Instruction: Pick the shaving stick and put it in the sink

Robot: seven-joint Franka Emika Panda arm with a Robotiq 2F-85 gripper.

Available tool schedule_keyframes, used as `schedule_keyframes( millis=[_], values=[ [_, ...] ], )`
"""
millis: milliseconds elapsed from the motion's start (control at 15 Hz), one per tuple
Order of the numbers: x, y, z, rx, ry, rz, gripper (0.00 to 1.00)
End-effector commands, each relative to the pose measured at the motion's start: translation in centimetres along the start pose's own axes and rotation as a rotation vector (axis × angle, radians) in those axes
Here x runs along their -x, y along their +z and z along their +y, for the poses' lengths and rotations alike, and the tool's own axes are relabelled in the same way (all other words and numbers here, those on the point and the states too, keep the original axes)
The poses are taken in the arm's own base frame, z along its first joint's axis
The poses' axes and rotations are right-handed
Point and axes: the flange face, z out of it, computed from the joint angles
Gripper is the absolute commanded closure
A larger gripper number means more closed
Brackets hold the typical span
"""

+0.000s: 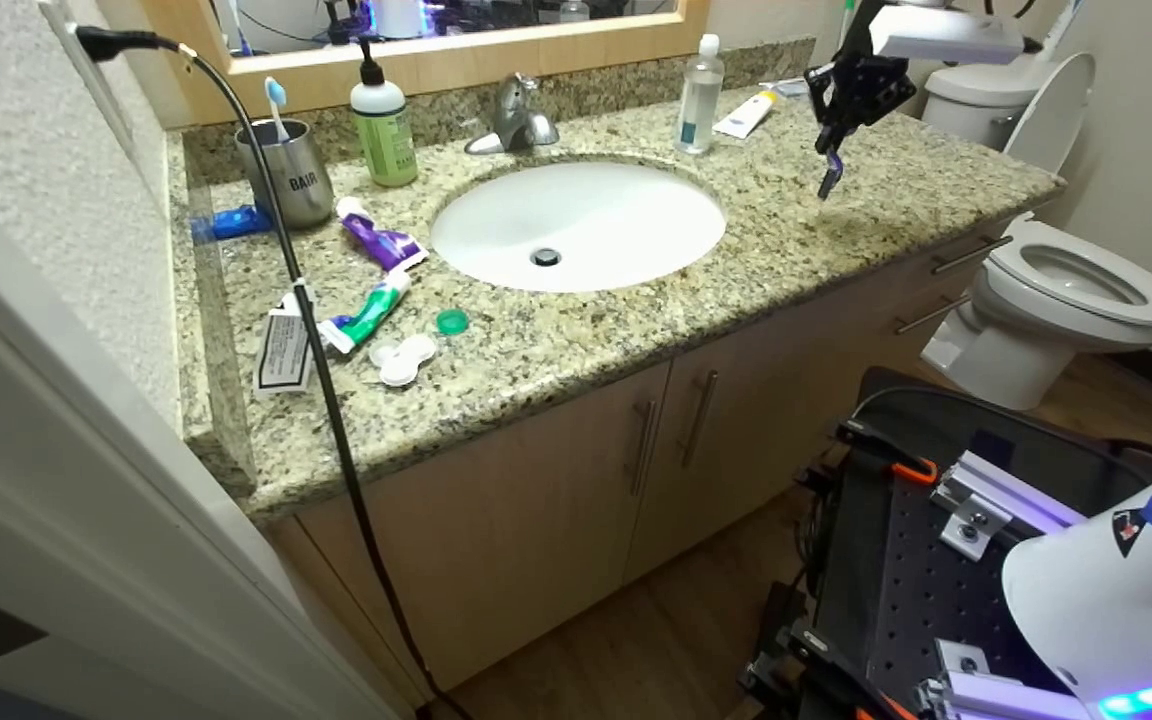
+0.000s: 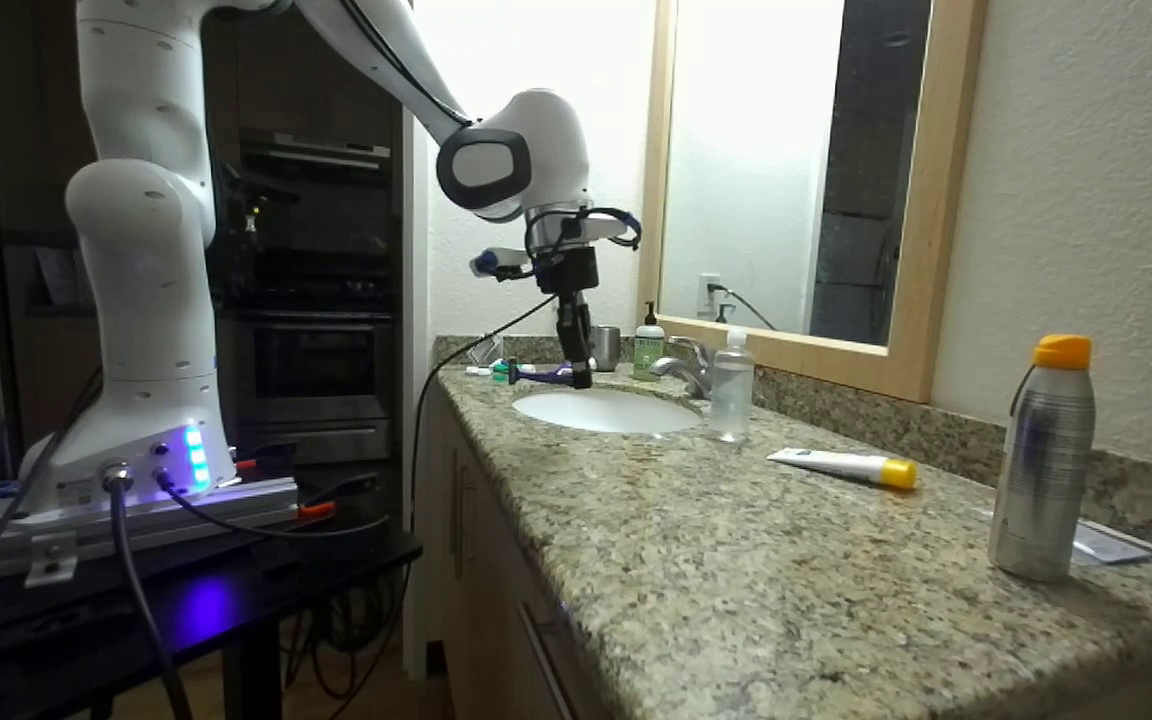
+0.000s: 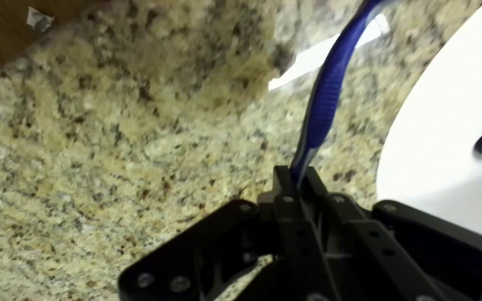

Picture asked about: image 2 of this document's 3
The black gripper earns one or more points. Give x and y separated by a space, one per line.
567 267

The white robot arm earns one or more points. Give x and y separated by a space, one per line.
151 267

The white oval sink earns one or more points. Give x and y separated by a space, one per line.
600 411

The metal toothbrush cup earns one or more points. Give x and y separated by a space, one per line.
607 348

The green soap pump bottle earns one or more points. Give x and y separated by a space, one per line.
651 348

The green white toothpaste tube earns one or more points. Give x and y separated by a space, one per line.
500 369

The chrome faucet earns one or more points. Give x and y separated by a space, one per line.
685 367

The clear sanitizer bottle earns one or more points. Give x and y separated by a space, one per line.
731 394

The light wood vanity cabinet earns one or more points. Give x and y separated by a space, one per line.
499 587

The dark shelving unit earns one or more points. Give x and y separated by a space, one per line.
311 267

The white tube yellow cap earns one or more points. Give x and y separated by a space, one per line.
842 465

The orange black bar clamp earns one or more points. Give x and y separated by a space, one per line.
319 511

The wood framed mirror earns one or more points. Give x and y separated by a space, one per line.
921 200

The silver spray can orange cap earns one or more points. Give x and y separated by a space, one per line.
1040 465

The white door frame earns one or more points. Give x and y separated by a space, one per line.
419 267

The aluminium mounting bracket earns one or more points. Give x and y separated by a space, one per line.
201 515

